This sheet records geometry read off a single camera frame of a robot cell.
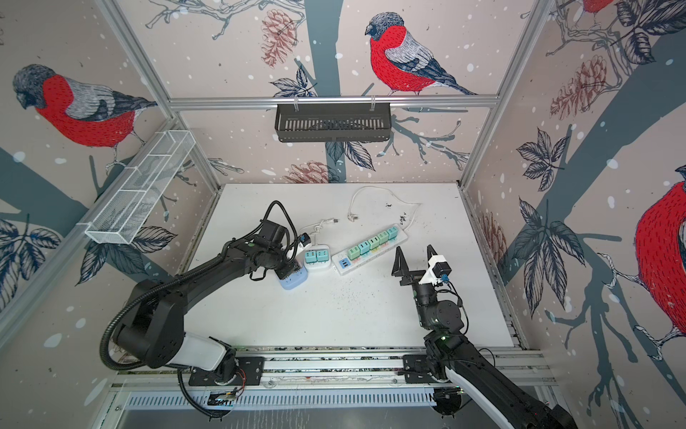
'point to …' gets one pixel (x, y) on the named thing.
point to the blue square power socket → (295, 280)
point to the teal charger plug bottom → (364, 248)
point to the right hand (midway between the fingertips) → (411, 251)
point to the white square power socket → (317, 265)
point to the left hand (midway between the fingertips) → (294, 262)
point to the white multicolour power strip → (342, 263)
